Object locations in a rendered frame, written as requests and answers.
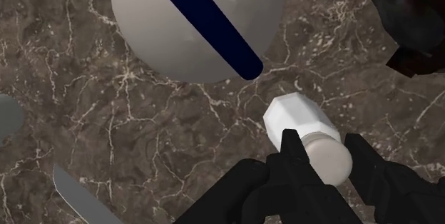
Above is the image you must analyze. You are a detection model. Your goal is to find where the white round bowl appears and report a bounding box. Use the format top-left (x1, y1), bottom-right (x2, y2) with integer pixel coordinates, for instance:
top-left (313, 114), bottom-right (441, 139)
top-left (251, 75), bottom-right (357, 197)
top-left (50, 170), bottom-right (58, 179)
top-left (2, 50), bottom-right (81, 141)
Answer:
top-left (109, 0), bottom-right (285, 84)

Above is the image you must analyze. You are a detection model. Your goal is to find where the grey knife blade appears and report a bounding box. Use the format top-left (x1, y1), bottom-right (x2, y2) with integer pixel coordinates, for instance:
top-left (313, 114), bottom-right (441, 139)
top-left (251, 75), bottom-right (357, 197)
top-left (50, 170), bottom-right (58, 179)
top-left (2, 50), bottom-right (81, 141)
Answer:
top-left (52, 163), bottom-right (123, 224)

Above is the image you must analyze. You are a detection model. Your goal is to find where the dark blue handle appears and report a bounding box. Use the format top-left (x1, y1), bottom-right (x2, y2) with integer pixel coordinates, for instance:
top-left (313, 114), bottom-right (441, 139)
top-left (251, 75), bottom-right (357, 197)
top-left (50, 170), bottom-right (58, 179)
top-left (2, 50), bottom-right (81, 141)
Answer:
top-left (145, 0), bottom-right (265, 81)

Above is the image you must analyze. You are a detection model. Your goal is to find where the white bottle with round cap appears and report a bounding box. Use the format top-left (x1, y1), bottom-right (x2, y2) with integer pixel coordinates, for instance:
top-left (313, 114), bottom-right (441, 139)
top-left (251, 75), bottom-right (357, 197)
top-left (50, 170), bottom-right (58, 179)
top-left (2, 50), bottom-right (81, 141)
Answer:
top-left (262, 91), bottom-right (354, 187)

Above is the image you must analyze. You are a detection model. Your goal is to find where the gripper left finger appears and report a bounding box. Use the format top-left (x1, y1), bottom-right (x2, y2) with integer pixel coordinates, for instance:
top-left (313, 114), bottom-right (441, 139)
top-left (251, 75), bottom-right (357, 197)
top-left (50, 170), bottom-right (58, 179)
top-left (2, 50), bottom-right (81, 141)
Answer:
top-left (173, 128), bottom-right (364, 224)

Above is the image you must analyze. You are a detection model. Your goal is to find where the dark grey and red object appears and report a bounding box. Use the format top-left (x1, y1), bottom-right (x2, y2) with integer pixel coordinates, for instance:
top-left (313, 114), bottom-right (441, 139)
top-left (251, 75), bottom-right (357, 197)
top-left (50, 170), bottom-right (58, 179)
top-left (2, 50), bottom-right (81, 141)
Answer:
top-left (366, 0), bottom-right (445, 78)

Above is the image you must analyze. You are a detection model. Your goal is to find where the grey rounded object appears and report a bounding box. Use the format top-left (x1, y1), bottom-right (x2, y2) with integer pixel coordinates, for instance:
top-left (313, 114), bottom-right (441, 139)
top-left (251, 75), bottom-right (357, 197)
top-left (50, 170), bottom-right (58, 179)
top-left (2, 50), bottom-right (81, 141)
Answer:
top-left (0, 93), bottom-right (24, 144)

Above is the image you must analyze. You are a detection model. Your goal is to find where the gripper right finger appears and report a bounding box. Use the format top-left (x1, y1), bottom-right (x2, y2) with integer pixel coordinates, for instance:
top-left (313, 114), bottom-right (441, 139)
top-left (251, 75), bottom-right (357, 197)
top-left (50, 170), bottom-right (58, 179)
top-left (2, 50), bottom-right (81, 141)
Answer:
top-left (344, 133), bottom-right (445, 224)

